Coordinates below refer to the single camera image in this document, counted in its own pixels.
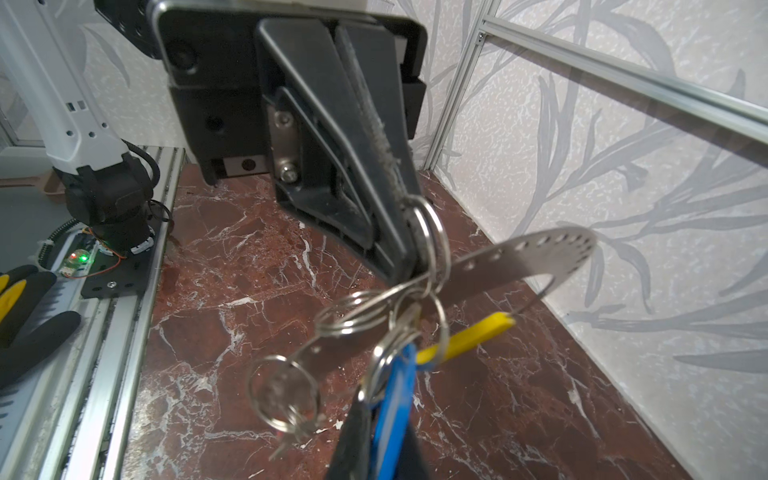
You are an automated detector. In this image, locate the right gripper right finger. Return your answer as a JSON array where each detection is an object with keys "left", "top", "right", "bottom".
[{"left": 395, "top": 424, "right": 429, "bottom": 480}]

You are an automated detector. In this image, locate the key with blue tag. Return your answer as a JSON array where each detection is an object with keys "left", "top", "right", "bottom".
[{"left": 367, "top": 343, "right": 417, "bottom": 479}]

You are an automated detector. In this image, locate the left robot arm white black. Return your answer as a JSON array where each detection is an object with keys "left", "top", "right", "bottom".
[{"left": 1, "top": 1, "right": 427, "bottom": 285}]

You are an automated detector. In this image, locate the yellow black work glove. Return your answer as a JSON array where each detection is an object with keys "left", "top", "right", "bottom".
[{"left": 1, "top": 265, "right": 82, "bottom": 389}]

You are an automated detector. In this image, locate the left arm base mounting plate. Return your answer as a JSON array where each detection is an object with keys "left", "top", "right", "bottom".
[{"left": 35, "top": 215, "right": 172, "bottom": 300}]

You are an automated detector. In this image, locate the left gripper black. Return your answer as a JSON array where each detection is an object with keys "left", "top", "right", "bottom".
[{"left": 94, "top": 1, "right": 428, "bottom": 284}]

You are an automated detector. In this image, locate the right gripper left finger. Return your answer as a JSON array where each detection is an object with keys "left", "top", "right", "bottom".
[{"left": 324, "top": 399, "right": 372, "bottom": 480}]

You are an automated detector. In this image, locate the aluminium front rail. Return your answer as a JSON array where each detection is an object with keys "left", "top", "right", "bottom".
[{"left": 1, "top": 147, "right": 187, "bottom": 479}]

